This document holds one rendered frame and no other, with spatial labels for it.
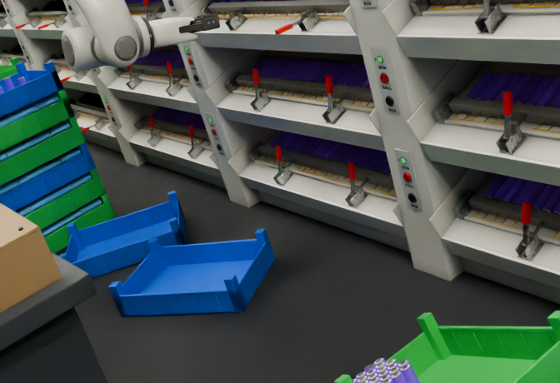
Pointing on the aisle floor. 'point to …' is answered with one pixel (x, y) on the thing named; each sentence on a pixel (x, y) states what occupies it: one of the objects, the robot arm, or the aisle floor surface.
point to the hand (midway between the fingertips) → (207, 22)
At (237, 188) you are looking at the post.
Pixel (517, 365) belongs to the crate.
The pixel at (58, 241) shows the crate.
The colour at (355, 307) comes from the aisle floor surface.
